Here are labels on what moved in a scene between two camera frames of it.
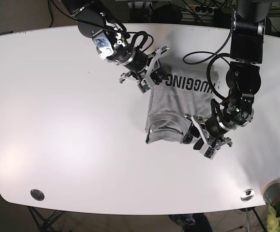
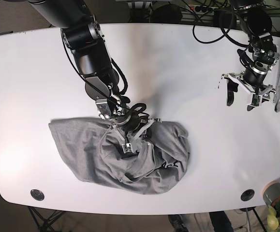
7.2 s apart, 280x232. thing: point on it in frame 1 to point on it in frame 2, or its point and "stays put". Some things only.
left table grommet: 37,195 stays put
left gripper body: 143,67 to 125,119
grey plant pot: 275,191 stays put
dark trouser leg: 201,224 to 221,222
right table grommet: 247,195 stays put
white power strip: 202,9 stays put
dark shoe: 184,220 to 177,221
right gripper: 218,127 to 252,78
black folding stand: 45,225 stays put
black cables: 205,10 to 226,29
